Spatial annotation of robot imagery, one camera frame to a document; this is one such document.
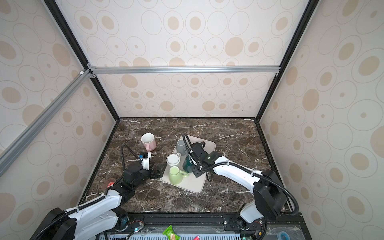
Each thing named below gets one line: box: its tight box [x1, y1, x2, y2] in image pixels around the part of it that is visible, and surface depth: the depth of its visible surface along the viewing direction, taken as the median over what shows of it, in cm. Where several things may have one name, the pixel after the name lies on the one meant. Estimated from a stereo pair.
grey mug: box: [176, 139, 188, 156], surface depth 95 cm
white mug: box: [166, 152, 182, 166], surface depth 89 cm
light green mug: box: [169, 166, 189, 185], surface depth 83 cm
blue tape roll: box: [277, 231, 291, 240], surface depth 71 cm
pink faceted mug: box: [141, 132, 157, 152], surface depth 97 cm
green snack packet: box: [162, 224, 181, 240], surface depth 70 cm
